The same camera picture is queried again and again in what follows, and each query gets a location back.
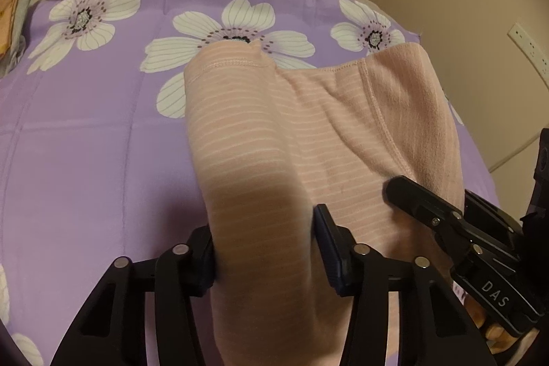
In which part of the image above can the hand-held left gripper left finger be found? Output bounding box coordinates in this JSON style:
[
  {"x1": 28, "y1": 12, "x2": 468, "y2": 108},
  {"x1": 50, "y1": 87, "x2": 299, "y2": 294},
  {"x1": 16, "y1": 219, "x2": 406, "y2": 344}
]
[{"x1": 49, "y1": 225, "x2": 218, "y2": 366}]

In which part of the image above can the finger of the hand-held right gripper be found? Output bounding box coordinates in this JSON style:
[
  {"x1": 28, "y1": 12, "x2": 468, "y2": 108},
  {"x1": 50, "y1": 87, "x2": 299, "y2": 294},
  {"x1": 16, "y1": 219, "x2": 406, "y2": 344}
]
[
  {"x1": 385, "y1": 176, "x2": 466, "y2": 230},
  {"x1": 464, "y1": 189, "x2": 525, "y2": 240}
]

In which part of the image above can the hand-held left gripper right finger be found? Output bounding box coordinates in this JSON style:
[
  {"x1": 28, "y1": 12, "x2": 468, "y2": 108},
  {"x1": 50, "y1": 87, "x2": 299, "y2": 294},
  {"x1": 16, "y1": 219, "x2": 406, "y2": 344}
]
[{"x1": 314, "y1": 204, "x2": 486, "y2": 366}]

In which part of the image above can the pink striped garment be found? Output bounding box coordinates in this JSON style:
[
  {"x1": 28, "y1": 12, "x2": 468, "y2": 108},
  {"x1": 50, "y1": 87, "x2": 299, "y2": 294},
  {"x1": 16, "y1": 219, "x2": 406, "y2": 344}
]
[{"x1": 184, "y1": 39, "x2": 466, "y2": 366}]

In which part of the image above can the person's right hand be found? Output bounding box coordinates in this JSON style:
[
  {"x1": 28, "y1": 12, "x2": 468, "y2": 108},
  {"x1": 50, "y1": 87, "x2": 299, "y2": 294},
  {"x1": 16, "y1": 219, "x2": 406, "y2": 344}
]
[{"x1": 465, "y1": 293, "x2": 526, "y2": 356}]

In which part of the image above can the purple floral blanket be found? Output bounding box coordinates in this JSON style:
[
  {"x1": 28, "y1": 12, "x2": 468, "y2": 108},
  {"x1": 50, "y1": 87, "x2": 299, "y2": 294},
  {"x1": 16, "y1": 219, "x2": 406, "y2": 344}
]
[{"x1": 0, "y1": 0, "x2": 502, "y2": 366}]

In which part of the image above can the grey striped cloth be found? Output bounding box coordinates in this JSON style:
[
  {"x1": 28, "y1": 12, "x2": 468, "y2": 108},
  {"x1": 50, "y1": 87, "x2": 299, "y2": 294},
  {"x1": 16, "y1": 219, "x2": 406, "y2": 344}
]
[{"x1": 9, "y1": 0, "x2": 40, "y2": 64}]

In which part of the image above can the orange cloth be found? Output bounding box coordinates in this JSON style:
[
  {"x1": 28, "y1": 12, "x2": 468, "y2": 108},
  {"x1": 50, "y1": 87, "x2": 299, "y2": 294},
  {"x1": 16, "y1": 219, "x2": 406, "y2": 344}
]
[{"x1": 0, "y1": 0, "x2": 20, "y2": 59}]

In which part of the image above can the white wall socket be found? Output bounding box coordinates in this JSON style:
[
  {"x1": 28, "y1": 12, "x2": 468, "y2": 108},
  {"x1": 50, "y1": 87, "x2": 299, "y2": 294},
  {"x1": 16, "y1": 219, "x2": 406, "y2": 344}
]
[{"x1": 507, "y1": 22, "x2": 549, "y2": 78}]

